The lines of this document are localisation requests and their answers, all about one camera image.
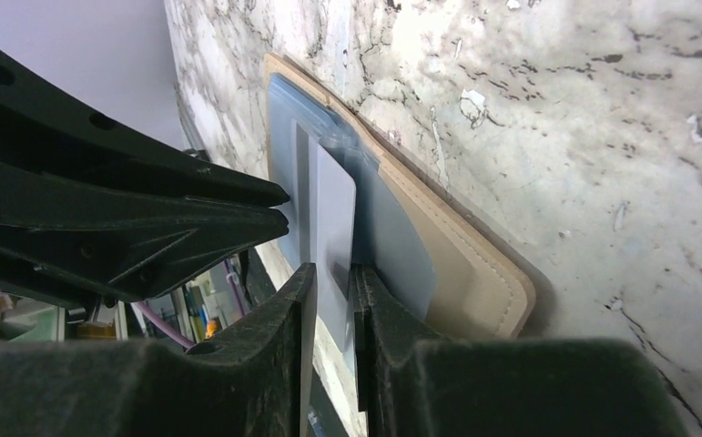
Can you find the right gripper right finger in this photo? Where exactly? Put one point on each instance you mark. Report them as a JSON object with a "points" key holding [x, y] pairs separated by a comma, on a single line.
{"points": [[414, 381]]}

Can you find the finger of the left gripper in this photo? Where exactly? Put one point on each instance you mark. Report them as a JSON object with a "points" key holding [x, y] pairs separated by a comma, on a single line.
{"points": [[45, 130], [127, 228]]}

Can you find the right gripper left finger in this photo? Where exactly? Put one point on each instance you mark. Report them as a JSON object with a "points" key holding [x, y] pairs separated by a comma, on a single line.
{"points": [[251, 379]]}

